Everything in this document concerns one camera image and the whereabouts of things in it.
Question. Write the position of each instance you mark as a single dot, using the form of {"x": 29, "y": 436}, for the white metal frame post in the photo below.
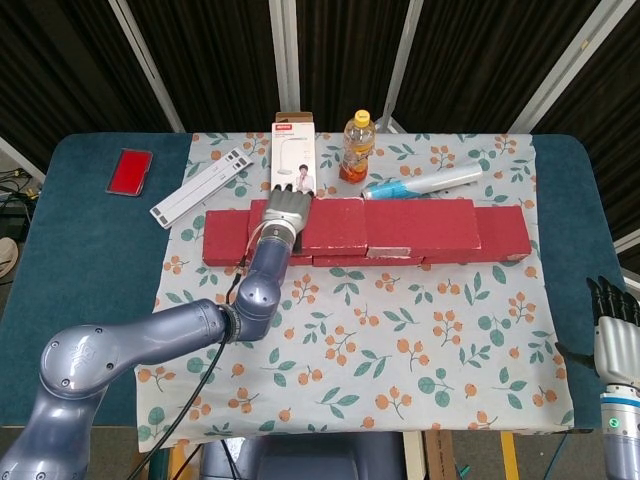
{"x": 401, "y": 75}
{"x": 565, "y": 65}
{"x": 150, "y": 70}
{"x": 285, "y": 50}

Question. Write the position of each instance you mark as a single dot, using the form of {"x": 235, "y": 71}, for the beige shoe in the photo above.
{"x": 7, "y": 255}

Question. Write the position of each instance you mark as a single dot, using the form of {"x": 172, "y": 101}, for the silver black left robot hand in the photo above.
{"x": 287, "y": 207}

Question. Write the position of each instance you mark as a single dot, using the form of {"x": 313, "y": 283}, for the yellow-capped iced tea bottle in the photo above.
{"x": 357, "y": 145}

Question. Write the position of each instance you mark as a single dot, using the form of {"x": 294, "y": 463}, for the white desk lamp box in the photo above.
{"x": 294, "y": 155}

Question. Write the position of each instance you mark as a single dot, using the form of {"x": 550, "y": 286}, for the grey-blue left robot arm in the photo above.
{"x": 150, "y": 330}

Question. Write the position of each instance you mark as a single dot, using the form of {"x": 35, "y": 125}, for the blue white tube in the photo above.
{"x": 425, "y": 182}

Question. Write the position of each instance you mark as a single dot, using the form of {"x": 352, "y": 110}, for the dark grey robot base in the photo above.
{"x": 310, "y": 457}

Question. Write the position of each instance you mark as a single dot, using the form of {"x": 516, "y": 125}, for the red phone in case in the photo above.
{"x": 130, "y": 171}

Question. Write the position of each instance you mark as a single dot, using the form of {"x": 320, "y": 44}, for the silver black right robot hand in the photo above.
{"x": 620, "y": 350}

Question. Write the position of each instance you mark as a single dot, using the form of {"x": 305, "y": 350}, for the floral fruit-print tablecloth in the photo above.
{"x": 350, "y": 400}

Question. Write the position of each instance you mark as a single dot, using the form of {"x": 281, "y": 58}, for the white flat remote bar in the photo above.
{"x": 200, "y": 187}

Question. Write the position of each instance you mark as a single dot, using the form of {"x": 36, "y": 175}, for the red brick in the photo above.
{"x": 425, "y": 225}
{"x": 350, "y": 260}
{"x": 335, "y": 225}
{"x": 502, "y": 232}
{"x": 225, "y": 237}

